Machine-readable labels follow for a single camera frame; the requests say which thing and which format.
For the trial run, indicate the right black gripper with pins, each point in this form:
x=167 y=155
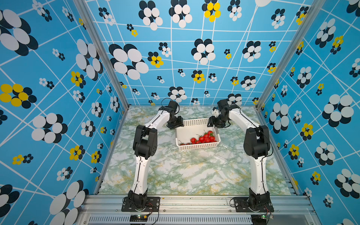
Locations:
x=211 y=121

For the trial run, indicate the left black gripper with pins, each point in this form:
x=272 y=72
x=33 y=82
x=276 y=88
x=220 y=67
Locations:
x=180 y=123

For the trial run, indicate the white perforated plastic basket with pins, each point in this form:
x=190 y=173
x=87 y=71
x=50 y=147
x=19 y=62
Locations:
x=194 y=129

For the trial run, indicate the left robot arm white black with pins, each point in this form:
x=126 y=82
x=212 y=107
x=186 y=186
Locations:
x=145 y=145

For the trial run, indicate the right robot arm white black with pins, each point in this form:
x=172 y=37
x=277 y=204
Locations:
x=256 y=145

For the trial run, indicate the red strawberry bottom right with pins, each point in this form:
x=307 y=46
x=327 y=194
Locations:
x=212 y=138

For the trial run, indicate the red strawberry cluster centre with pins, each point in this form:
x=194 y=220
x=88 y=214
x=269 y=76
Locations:
x=204 y=139

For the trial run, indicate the red strawberry far left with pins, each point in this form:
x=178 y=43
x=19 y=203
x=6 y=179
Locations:
x=193 y=140

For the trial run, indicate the green circuit board left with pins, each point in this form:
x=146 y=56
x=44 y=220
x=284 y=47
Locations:
x=138 y=218

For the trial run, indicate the circuit board right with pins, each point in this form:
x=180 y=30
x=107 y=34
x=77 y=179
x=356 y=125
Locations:
x=261 y=219

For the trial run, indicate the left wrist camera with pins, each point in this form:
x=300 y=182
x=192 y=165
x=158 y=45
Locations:
x=173 y=106

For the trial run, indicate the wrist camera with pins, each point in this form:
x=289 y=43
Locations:
x=173 y=106
x=222 y=103

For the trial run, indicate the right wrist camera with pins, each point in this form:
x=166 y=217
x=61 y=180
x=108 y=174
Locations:
x=222 y=103

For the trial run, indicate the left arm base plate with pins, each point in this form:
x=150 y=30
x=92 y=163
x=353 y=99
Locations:
x=150 y=204

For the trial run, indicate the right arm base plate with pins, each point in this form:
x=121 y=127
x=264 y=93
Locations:
x=252 y=205

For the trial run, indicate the aluminium front frame rail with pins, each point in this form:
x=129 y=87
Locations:
x=196 y=210

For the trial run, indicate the right aluminium corner post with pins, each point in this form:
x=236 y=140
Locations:
x=300 y=34

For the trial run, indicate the aluminium corner post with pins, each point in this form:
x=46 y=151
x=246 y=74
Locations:
x=300 y=34
x=85 y=15

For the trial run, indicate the left aluminium corner post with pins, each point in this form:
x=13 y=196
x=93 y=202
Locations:
x=85 y=15

